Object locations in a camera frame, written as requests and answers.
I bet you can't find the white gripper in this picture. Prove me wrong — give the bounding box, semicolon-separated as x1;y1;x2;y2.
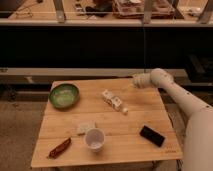
121;73;152;92

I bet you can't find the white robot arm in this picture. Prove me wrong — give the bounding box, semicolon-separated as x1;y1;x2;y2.
132;68;213;171

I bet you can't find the green ceramic bowl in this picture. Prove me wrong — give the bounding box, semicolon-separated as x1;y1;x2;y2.
49;83;80;109

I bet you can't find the wooden folding table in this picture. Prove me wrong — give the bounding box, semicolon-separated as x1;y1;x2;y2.
31;79;183;168

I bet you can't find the black rectangular box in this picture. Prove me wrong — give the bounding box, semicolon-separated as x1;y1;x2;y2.
140;126;165;147

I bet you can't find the white paper cup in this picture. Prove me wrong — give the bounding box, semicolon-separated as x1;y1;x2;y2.
84;128;105;152

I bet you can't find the white sponge block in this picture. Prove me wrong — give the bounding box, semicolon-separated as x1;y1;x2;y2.
77;122;96;135

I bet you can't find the red-brown snack bar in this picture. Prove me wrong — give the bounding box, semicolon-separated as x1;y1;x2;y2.
48;138;71;159

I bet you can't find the cluttered background workbench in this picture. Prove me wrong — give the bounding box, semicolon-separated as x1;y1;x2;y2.
0;0;213;27

